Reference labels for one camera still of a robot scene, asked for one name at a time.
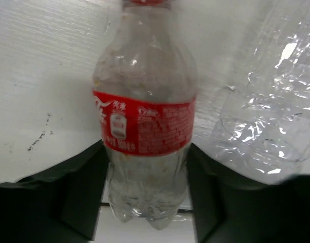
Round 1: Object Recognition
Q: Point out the clear bottle white cap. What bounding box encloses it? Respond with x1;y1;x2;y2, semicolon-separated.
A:
209;1;310;185

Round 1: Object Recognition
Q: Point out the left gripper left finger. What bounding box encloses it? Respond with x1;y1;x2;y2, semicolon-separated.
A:
0;142;109;243

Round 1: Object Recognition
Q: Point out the red label cola bottle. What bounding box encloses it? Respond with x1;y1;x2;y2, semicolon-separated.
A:
93;1;198;230

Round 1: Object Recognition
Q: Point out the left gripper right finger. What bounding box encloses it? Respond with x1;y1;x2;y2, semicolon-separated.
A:
187;145;310;242

